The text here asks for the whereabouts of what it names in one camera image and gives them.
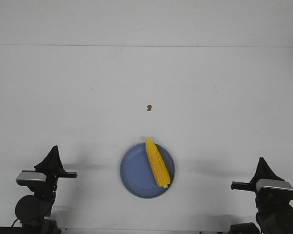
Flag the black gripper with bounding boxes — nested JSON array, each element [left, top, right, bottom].
[[231, 157, 293, 195], [34, 145, 78, 178]]

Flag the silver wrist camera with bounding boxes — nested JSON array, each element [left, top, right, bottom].
[[16, 171, 46, 186], [256, 179, 293, 192]]

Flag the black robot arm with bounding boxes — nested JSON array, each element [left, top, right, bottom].
[[15, 145, 78, 234], [229, 157, 293, 234]]

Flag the small brown table stain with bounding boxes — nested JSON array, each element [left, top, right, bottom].
[[147, 104, 152, 111]]

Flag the blue round plate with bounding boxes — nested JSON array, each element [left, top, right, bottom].
[[120, 143, 169, 199]]

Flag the yellow corn cob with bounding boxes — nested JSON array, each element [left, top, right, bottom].
[[145, 137, 171, 188]]

